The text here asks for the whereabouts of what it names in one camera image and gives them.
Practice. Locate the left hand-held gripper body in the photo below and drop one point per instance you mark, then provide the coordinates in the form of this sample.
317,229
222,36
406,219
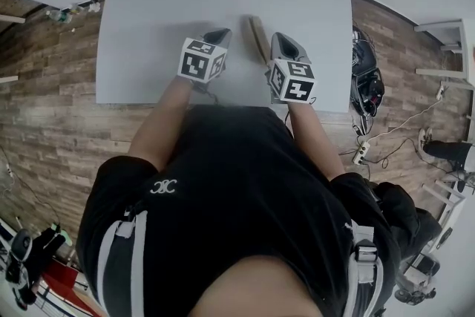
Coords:
194,61

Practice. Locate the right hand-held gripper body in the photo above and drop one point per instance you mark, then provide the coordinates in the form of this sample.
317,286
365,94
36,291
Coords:
293,79

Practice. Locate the person's left forearm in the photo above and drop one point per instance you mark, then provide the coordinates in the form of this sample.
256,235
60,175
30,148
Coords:
163,122

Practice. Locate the person's right forearm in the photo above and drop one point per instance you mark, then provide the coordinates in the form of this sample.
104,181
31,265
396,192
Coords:
311,137

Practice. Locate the pile of black equipment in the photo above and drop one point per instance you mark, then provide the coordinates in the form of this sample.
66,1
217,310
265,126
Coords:
365,72

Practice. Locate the white power strip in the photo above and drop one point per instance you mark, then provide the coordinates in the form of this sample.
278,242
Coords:
361,152

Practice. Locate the person's black t-shirt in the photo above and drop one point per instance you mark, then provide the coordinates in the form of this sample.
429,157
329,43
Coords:
237,178

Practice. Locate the crumpled white paper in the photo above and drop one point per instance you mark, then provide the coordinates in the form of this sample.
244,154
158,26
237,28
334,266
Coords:
95,6

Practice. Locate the clear plastic bottle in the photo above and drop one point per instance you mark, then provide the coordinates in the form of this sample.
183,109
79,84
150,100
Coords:
56,15

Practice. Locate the black jacket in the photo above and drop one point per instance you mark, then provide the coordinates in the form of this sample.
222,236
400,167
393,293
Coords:
406,222

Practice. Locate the person's chin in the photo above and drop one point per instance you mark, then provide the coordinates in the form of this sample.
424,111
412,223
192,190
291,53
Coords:
263,289

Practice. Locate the red panel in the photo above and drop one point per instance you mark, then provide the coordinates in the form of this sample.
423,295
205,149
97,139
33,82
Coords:
63,282

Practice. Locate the black wheeled device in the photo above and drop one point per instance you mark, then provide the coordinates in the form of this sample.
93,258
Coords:
26,263

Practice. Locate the white frame table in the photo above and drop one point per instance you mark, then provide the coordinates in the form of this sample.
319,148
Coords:
447,48

